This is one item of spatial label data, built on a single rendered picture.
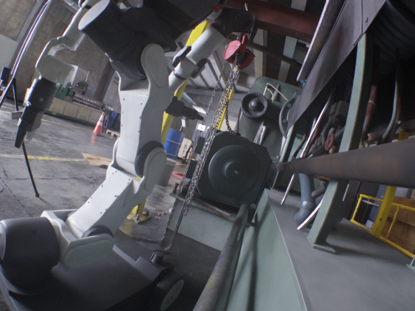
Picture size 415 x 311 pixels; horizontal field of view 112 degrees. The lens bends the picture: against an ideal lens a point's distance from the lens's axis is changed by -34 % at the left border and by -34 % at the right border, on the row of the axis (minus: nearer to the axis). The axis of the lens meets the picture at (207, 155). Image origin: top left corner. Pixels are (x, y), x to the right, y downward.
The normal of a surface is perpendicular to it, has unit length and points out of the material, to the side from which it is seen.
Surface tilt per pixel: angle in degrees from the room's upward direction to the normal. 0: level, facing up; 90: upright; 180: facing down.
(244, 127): 90
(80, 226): 41
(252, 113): 83
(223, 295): 26
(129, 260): 45
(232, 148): 79
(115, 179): 52
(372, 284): 0
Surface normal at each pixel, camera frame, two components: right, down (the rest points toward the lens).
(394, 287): 0.33, -0.94
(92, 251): 0.86, 0.32
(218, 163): 0.00, 0.02
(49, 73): 0.42, 0.28
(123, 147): -0.42, 0.01
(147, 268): -0.04, -0.74
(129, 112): -0.48, 0.24
